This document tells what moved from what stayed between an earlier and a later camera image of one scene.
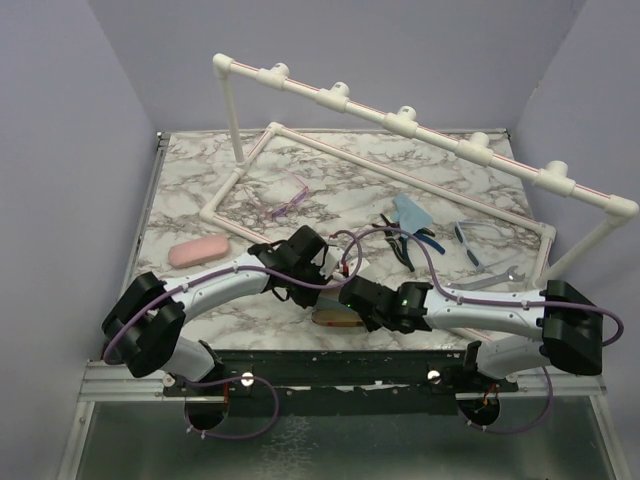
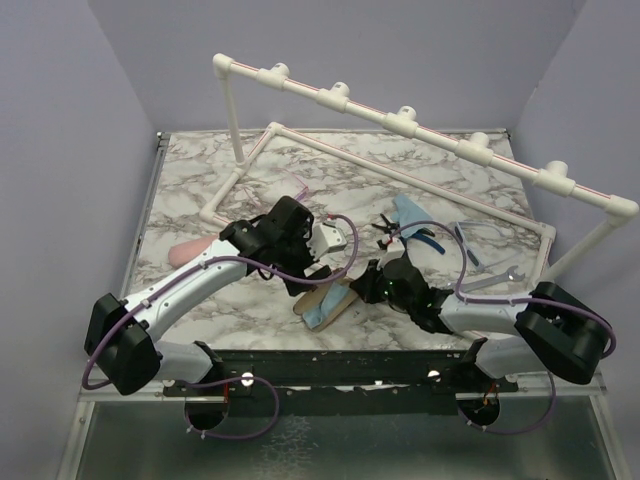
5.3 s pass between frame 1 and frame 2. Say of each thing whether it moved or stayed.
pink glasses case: stayed
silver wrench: stayed
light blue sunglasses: stayed
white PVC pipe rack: stayed
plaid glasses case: moved
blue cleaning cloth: moved
